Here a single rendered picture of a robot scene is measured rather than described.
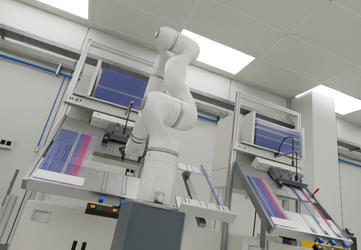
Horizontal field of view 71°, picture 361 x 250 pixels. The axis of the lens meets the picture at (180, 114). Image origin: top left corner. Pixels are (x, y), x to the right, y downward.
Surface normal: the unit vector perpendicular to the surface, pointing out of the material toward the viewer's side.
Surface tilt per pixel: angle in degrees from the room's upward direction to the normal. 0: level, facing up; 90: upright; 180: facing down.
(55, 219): 90
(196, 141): 90
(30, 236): 90
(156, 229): 90
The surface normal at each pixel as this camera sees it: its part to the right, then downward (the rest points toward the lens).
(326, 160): 0.35, -0.29
